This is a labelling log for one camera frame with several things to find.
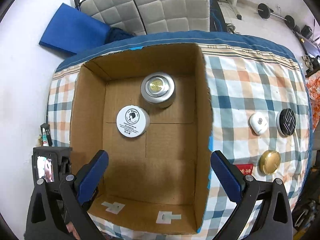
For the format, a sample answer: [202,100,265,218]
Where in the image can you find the white compact case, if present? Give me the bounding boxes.
[249,112,268,136]

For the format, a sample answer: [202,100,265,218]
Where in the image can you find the white purifying cream jar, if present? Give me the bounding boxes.
[116,105,150,138]

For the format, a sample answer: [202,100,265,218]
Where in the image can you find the silver metal tin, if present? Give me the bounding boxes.
[140,72,176,108]

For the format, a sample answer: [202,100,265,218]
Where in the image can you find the red small packet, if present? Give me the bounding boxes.
[236,164,253,176]

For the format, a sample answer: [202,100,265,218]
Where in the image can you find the gold round compact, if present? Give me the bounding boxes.
[259,150,281,175]

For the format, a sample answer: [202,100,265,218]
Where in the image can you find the small bottles on floor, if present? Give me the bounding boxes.
[39,123,53,147]

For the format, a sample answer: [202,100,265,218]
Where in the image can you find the black round patterned compact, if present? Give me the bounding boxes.
[276,108,296,137]

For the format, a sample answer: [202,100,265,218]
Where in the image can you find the orange white patterned cloth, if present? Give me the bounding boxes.
[306,71,320,131]

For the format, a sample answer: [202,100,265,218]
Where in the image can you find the brown cardboard box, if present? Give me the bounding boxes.
[70,43,213,235]

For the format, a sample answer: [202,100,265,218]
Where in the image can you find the blue foam mat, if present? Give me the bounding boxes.
[39,3,111,55]

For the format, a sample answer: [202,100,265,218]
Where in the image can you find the chrome dumbbell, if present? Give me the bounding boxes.
[226,23,236,34]

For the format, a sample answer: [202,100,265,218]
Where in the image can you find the black barbell with plates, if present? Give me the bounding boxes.
[256,3,296,30]

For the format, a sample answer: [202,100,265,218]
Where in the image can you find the grey tufted headboard cushion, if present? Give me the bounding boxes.
[80,0,210,35]

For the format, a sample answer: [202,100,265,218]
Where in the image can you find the black camera with screen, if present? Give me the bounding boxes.
[31,146,72,184]

